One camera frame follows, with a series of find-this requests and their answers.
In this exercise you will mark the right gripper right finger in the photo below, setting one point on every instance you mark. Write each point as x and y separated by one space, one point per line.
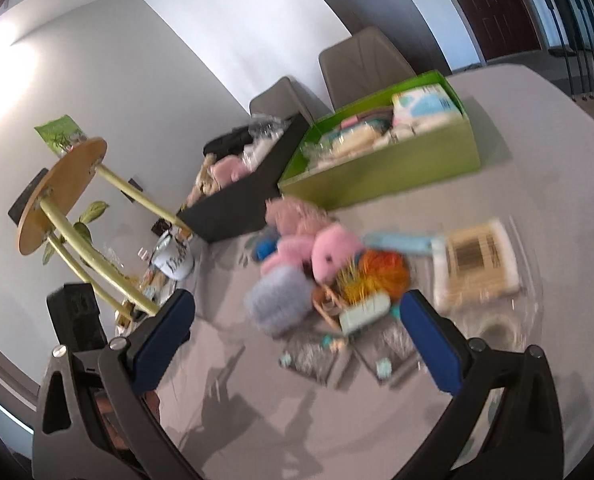
525 439

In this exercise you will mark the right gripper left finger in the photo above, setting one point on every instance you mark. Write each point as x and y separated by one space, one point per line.
92 419

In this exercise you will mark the yellow blue tissue pack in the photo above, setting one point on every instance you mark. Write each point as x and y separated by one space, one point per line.
423 108

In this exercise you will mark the pink snap wallet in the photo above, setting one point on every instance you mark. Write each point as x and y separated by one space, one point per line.
384 114

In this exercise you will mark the white printed mug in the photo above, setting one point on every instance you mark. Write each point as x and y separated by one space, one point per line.
172 257

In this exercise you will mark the wooden stool with yellow legs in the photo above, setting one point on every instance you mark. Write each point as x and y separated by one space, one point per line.
53 214

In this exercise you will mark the cotton swab pack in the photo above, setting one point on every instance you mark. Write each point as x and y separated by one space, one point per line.
473 266

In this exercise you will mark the black storage box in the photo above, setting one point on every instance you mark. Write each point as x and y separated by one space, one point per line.
240 208

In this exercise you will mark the light blue fluffy slipper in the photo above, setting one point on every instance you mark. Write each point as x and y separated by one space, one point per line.
280 300

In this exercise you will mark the colourful rubber band bundle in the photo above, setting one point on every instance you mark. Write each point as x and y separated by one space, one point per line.
374 271

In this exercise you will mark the black pouch bag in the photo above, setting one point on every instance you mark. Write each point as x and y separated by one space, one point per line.
231 143

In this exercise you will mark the light blue clip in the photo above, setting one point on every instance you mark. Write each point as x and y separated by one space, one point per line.
411 244

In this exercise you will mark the pink flower plush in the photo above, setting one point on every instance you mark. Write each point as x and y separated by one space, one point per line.
291 216

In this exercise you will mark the pink plush elephant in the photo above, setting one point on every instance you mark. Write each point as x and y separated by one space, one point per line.
326 252

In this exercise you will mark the beige chair left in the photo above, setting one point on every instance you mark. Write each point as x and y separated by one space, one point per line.
289 97

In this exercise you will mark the beige chair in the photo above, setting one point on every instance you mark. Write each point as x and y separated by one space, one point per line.
289 97
361 65

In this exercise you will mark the green storage box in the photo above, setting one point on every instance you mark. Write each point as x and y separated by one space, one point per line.
444 153

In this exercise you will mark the beige chair right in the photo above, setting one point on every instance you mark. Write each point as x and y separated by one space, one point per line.
361 65

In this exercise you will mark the dark brown door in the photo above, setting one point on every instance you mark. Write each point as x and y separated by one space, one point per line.
501 27

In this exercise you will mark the grey cabinet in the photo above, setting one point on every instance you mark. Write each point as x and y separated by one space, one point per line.
401 22

